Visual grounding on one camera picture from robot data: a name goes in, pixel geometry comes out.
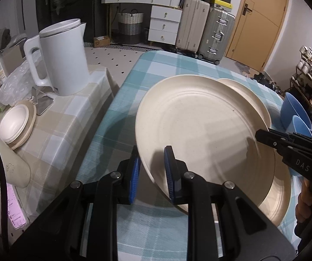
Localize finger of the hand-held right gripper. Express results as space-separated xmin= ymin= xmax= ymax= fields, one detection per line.
xmin=255 ymin=129 xmax=291 ymax=153
xmin=288 ymin=132 xmax=312 ymax=145

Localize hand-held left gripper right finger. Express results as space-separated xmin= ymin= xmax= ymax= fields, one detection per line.
xmin=164 ymin=145 xmax=299 ymax=261

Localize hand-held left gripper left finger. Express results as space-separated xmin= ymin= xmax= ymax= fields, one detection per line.
xmin=9 ymin=145 xmax=143 ymax=261

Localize medium blue bowl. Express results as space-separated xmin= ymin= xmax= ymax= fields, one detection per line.
xmin=285 ymin=115 xmax=312 ymax=139

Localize large blue bowl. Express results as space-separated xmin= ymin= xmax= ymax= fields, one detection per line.
xmin=280 ymin=92 xmax=312 ymax=132

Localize large cream plate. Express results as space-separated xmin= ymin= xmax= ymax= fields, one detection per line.
xmin=135 ymin=75 xmax=276 ymax=215
xmin=217 ymin=78 xmax=272 ymax=131
xmin=256 ymin=166 xmax=292 ymax=223

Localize stack of small cream plates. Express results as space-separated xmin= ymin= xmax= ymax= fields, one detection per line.
xmin=0 ymin=100 xmax=37 ymax=151

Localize wooden shoe rack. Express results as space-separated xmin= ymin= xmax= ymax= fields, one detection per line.
xmin=290 ymin=46 xmax=312 ymax=115

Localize pile of sneakers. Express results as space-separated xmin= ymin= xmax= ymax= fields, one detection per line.
xmin=250 ymin=72 xmax=284 ymax=93

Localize teal plaid tablecloth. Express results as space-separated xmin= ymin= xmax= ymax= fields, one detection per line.
xmin=76 ymin=50 xmax=303 ymax=261

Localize grey floor cloth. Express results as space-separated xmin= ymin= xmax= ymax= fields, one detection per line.
xmin=235 ymin=61 xmax=250 ymax=74

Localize beige plaid tablecloth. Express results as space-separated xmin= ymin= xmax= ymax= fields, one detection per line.
xmin=0 ymin=64 xmax=120 ymax=251

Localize metal phone stand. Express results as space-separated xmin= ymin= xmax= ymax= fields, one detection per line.
xmin=28 ymin=87 xmax=55 ymax=116

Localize silver suitcase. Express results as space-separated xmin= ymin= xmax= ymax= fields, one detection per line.
xmin=198 ymin=7 xmax=236 ymax=64

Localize patterned grey rug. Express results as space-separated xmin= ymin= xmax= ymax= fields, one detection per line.
xmin=83 ymin=42 xmax=178 ymax=93

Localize wooden door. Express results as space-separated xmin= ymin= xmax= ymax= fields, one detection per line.
xmin=225 ymin=0 xmax=291 ymax=72

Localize cream thermos bottle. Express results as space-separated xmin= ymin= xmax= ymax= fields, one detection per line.
xmin=0 ymin=132 xmax=32 ymax=189

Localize pink paper sheet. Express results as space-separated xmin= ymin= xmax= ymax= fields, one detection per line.
xmin=6 ymin=183 xmax=27 ymax=229

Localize small white bowl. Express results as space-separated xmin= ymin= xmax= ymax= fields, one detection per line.
xmin=0 ymin=105 xmax=30 ymax=144

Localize white electric kettle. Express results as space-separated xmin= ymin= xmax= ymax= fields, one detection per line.
xmin=23 ymin=18 xmax=90 ymax=97

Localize beige suitcase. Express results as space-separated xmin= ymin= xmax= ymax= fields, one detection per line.
xmin=176 ymin=0 xmax=210 ymax=57

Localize small cardboard box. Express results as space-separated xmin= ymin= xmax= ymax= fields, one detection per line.
xmin=93 ymin=36 xmax=111 ymax=47

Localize black yellow shoe box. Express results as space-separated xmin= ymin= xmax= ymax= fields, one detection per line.
xmin=210 ymin=0 xmax=232 ymax=10

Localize woven laundry basket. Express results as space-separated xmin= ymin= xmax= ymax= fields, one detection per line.
xmin=117 ymin=9 xmax=144 ymax=45

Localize white drawer cabinet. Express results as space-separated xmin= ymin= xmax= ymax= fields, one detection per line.
xmin=147 ymin=5 xmax=183 ymax=44

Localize clear plastic bag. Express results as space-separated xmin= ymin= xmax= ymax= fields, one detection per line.
xmin=0 ymin=60 xmax=41 ymax=106

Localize dark refrigerator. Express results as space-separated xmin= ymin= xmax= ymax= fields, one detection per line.
xmin=35 ymin=0 xmax=97 ymax=44

